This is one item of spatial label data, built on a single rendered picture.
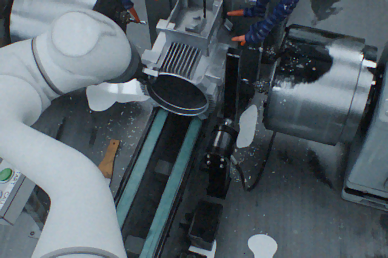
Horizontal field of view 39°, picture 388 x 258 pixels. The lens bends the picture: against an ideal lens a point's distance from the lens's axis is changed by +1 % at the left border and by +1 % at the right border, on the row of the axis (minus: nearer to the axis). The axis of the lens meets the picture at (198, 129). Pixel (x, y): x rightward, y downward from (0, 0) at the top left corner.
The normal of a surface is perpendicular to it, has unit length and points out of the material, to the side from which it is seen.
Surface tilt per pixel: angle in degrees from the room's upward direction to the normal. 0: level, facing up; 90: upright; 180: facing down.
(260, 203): 0
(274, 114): 77
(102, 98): 0
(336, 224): 0
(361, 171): 90
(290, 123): 84
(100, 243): 49
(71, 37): 31
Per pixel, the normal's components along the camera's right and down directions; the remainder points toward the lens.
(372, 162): -0.30, 0.81
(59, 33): -0.28, -0.13
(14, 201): 0.89, 0.04
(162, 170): -0.01, -0.53
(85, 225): 0.17, -0.90
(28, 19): -0.20, 0.11
